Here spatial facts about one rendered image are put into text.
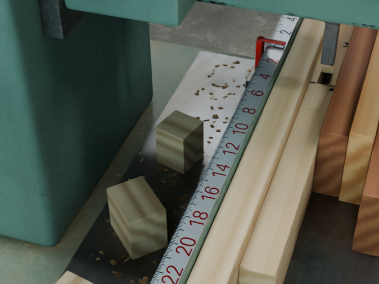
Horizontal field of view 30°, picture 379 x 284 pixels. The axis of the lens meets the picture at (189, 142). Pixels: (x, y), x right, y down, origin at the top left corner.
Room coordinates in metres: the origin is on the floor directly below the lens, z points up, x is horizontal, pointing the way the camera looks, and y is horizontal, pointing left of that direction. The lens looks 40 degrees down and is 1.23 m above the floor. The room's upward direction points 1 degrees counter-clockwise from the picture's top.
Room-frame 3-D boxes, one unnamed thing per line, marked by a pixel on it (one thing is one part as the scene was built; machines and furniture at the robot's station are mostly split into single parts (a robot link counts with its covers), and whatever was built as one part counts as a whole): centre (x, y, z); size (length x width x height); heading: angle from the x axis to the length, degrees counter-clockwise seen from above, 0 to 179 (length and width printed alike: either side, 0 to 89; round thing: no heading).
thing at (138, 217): (0.40, 0.04, 0.82); 0.04 x 0.03 x 0.04; 27
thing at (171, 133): (0.49, 0.01, 0.82); 0.03 x 0.03 x 0.04; 54
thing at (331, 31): (0.42, -0.10, 0.97); 0.01 x 0.01 x 0.05; 70
